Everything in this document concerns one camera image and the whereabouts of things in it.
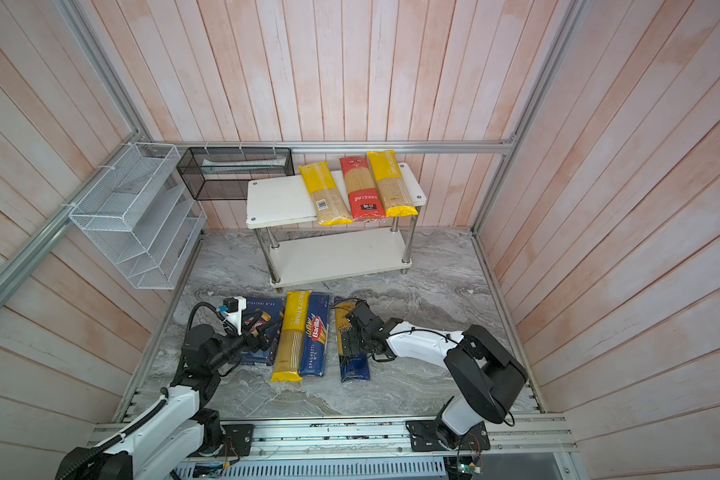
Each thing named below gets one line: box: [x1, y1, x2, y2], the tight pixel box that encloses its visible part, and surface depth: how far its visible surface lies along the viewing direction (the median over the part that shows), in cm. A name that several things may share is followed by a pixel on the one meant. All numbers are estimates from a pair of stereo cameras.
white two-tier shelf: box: [246, 174, 350, 293], surface depth 89 cm
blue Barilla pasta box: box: [240, 297, 285, 366], surface depth 82 cm
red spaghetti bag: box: [340, 156, 386, 220], surface depth 81 cm
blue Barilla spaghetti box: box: [298, 293, 330, 377], surface depth 90 cm
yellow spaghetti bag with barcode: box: [298, 161, 353, 226], surface depth 80 cm
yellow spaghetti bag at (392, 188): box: [366, 150, 419, 217], surface depth 81 cm
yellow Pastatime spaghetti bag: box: [270, 290, 312, 383], surface depth 88 cm
